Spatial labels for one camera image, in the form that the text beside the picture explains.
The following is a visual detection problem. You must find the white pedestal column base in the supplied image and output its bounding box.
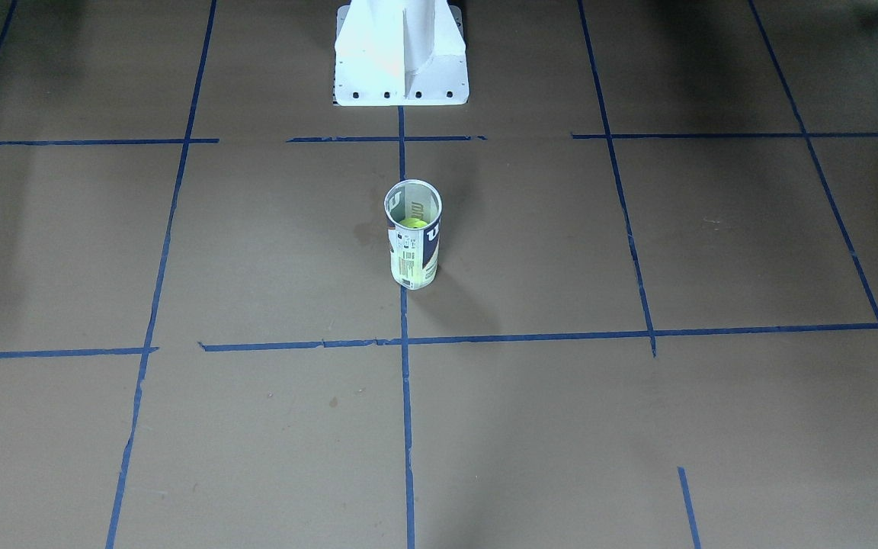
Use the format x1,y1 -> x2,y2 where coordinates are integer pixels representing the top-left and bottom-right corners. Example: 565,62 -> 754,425
332,1 -> 470,107

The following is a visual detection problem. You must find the white blue tennis ball can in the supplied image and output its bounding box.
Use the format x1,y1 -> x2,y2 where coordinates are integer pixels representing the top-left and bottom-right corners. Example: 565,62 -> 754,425
383,178 -> 444,291

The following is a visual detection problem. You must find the yellow tennis ball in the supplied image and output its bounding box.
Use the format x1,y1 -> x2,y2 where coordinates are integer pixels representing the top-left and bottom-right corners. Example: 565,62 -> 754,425
396,217 -> 430,230

